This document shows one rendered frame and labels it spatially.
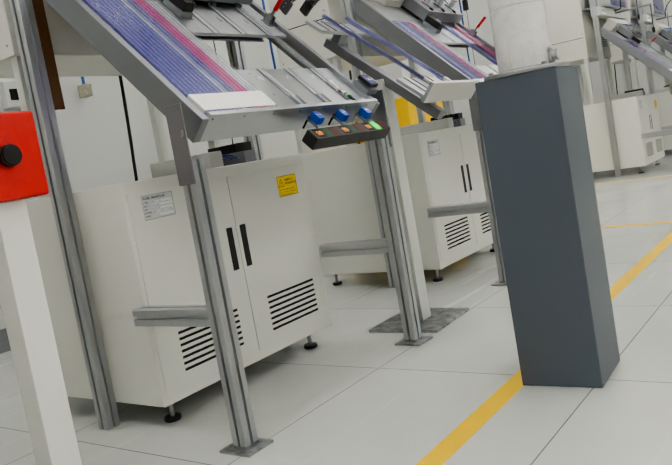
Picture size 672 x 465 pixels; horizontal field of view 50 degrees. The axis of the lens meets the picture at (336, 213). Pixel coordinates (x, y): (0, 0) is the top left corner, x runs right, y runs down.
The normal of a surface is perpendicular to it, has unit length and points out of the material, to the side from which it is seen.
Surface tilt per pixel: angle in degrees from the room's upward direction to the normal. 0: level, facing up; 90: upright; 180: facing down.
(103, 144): 90
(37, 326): 90
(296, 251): 90
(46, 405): 90
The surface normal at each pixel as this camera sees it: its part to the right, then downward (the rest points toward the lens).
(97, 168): 0.80, -0.09
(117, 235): -0.58, 0.17
